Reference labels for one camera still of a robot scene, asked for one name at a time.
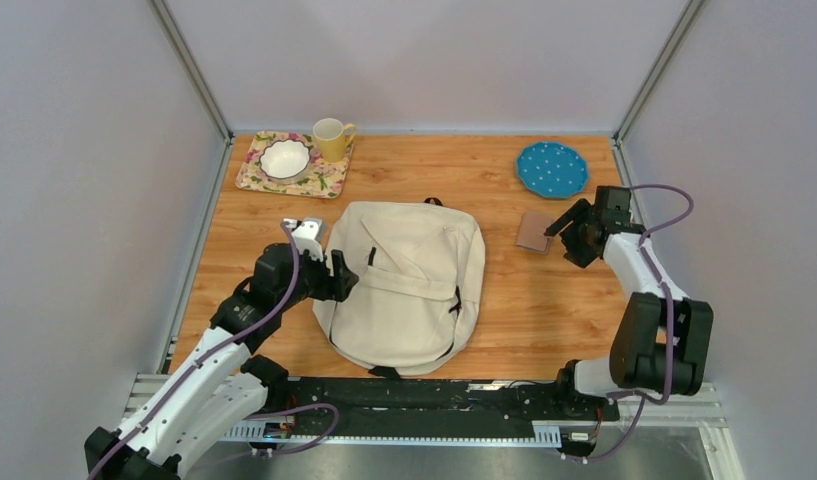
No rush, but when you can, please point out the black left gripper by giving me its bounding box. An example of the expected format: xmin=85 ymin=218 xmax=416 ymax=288
xmin=277 ymin=244 xmax=359 ymax=312

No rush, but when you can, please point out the brown small notebook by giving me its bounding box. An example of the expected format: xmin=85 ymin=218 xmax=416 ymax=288
xmin=515 ymin=210 xmax=555 ymax=254

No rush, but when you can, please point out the cream canvas backpack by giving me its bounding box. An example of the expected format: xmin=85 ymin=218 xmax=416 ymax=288
xmin=313 ymin=197 xmax=486 ymax=380

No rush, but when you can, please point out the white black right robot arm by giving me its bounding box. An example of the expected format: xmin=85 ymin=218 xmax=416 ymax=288
xmin=545 ymin=186 xmax=714 ymax=419

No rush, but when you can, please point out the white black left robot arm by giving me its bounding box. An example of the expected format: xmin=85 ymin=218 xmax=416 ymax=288
xmin=84 ymin=242 xmax=359 ymax=479

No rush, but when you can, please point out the blue polka dot plate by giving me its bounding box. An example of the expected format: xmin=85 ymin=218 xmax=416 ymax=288
xmin=515 ymin=141 xmax=590 ymax=199

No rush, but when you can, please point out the floral square tray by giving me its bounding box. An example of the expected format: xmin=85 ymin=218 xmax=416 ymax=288
xmin=235 ymin=131 xmax=354 ymax=199

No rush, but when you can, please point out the white scalloped bowl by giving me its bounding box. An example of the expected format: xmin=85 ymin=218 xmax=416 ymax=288
xmin=259 ymin=140 xmax=311 ymax=184

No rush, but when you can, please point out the yellow ceramic mug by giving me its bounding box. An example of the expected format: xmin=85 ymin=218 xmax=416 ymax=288
xmin=312 ymin=118 xmax=357 ymax=163

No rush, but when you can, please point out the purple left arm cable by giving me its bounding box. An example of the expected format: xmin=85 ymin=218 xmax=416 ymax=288
xmin=86 ymin=221 xmax=341 ymax=480

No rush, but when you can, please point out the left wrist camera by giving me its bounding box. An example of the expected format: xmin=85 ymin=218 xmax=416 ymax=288
xmin=282 ymin=217 xmax=328 ymax=261

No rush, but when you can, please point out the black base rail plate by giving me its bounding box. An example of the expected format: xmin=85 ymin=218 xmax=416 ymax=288
xmin=260 ymin=377 xmax=620 ymax=439

